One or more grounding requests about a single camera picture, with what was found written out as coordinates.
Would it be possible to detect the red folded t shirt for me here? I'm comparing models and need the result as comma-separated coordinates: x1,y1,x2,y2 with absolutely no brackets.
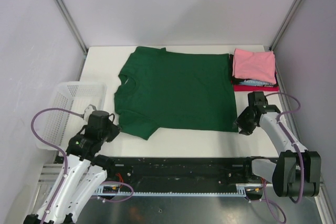
233,85,279,92

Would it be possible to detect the grey slotted cable duct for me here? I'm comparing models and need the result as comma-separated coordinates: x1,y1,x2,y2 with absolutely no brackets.
92,184,263,198

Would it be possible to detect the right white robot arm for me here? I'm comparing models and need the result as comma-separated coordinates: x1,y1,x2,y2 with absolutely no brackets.
235,91,321,202

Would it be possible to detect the white plastic basket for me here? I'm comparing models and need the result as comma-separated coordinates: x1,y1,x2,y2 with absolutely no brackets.
35,81,108,151

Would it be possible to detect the left aluminium frame post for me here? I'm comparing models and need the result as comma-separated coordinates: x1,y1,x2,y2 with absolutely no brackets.
54,0,88,55

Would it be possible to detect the right aluminium frame post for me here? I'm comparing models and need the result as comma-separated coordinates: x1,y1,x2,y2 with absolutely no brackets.
268,0,304,51

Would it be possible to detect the green t shirt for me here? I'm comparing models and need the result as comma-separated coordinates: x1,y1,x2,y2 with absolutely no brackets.
114,47,238,140

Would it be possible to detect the aluminium frame post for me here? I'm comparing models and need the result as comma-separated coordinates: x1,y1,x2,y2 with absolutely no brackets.
54,0,88,55
268,0,304,51

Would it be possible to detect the pink folded t shirt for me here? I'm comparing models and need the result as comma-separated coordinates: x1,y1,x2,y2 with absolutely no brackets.
233,48,276,84

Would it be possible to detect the black printed folded t shirt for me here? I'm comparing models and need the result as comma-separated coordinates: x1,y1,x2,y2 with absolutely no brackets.
229,54,278,87

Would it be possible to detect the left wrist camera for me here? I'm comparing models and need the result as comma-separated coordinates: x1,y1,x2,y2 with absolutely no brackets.
82,104,97,122

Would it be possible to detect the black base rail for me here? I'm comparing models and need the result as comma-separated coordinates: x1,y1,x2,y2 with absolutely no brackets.
92,155,261,193

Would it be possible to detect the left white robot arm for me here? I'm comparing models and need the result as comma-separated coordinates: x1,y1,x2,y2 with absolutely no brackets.
24,110,120,223

